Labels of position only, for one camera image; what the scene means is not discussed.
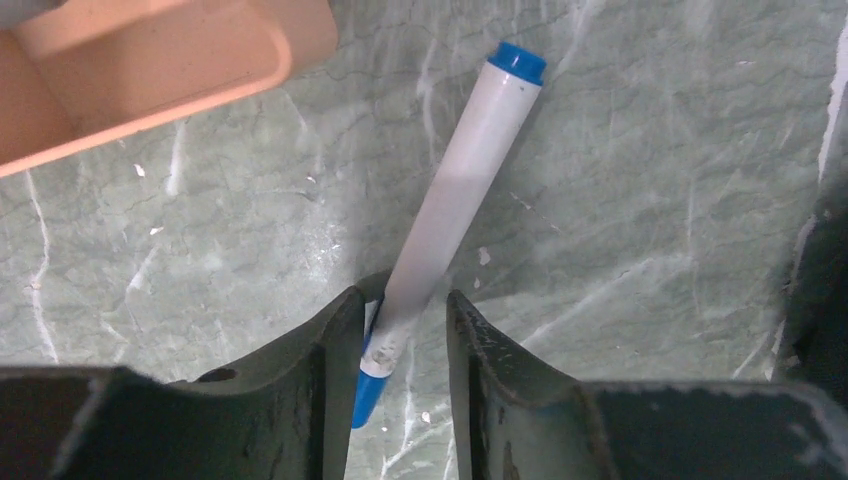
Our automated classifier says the black student backpack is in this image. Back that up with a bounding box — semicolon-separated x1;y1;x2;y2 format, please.
771;26;848;405

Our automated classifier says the white blue marker pen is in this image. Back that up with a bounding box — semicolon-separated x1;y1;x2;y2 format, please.
352;42;547;429

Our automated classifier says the peach plastic desk organizer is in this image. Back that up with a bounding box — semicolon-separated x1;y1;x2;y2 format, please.
1;1;338;176

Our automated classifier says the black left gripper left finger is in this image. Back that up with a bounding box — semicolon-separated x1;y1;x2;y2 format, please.
1;287;366;479

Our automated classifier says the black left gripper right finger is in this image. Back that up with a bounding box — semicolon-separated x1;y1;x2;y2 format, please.
446;290;847;479

